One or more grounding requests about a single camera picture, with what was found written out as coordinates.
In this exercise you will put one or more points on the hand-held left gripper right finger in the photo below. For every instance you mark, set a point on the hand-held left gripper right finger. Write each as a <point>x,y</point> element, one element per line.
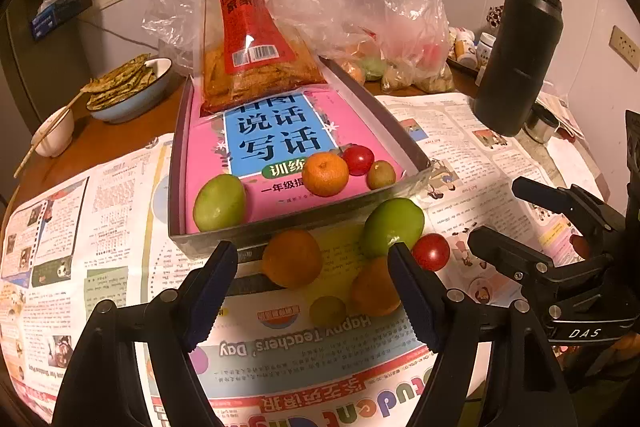
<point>417,307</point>

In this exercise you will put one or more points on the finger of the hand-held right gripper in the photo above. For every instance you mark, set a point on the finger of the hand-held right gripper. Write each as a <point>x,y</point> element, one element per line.
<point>515,259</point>
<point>555,197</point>

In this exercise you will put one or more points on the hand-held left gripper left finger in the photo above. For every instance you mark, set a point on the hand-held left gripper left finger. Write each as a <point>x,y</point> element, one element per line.
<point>207,312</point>

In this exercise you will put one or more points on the mandarin orange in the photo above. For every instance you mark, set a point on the mandarin orange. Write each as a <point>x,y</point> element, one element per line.
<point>325,174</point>
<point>292,263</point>
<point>355,72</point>
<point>375,292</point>

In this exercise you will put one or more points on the red cherry tomato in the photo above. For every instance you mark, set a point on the red cherry tomato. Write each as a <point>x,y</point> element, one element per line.
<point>430,252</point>
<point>358,159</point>

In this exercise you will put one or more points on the large green jujube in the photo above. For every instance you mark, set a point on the large green jujube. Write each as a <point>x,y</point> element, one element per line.
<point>219,203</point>
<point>392,227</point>
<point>374,67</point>

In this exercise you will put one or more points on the small brownish green jujube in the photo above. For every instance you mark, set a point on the small brownish green jujube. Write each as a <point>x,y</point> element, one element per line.
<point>381,174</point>
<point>327,311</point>

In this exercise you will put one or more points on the grey cardboard box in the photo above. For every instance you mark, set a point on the grey cardboard box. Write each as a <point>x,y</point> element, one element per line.
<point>280,237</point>

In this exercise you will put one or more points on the person's right hand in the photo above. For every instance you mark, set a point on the person's right hand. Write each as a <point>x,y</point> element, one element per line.
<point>580,244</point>

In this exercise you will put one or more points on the steel cup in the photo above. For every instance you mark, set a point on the steel cup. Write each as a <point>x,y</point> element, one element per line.
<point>542,127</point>

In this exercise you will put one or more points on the stack of papers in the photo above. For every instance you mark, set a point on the stack of papers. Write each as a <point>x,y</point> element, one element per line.
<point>562,112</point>

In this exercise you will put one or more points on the printed newspaper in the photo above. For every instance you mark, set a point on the printed newspaper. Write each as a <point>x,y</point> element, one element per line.
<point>100,232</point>

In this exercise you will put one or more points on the black thermos flask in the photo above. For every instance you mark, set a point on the black thermos flask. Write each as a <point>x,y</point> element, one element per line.
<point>520,57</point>

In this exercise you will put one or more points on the bag of yellow pieces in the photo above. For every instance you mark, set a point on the bag of yellow pieces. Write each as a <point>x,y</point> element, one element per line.
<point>437,82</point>
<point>400,77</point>

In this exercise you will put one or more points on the pink and blue book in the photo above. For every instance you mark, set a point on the pink and blue book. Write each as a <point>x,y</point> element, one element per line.
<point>200,132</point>

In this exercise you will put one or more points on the blue bowl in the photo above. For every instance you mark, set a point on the blue bowl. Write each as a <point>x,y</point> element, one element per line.
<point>132,102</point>

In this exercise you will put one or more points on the small white bowl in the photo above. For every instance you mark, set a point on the small white bowl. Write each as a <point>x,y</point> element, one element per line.
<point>52,137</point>

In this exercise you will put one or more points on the wooden chopsticks pair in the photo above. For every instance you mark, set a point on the wooden chopsticks pair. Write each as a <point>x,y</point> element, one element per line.
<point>50,131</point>

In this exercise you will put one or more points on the stack of flatbreads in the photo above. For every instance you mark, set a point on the stack of flatbreads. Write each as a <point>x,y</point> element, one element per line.
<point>120,79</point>

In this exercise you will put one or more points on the red label snack bag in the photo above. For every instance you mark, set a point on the red label snack bag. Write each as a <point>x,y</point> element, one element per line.
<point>250,47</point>

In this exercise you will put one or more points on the small clear plastic bag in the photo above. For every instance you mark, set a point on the small clear plastic bag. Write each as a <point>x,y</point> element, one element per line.
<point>170,22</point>

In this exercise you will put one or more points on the grey refrigerator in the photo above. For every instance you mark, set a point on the grey refrigerator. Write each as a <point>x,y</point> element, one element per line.
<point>35,67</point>

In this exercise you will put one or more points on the blue tissue box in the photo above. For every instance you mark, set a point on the blue tissue box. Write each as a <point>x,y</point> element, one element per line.
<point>50,14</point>

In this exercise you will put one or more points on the wall socket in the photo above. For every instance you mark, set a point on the wall socket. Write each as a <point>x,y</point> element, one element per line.
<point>624,47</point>

